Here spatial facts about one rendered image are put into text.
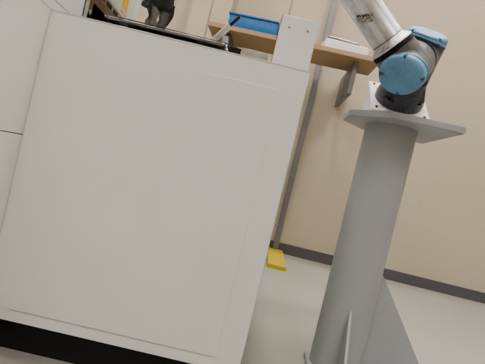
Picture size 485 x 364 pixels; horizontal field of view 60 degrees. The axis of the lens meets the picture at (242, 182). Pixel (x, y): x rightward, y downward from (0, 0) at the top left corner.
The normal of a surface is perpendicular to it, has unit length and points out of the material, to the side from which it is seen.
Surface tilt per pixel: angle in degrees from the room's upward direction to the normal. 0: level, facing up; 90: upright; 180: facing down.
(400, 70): 133
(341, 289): 90
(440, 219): 90
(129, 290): 90
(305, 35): 90
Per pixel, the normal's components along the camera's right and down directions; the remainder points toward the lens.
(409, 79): -0.45, 0.61
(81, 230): 0.00, 0.02
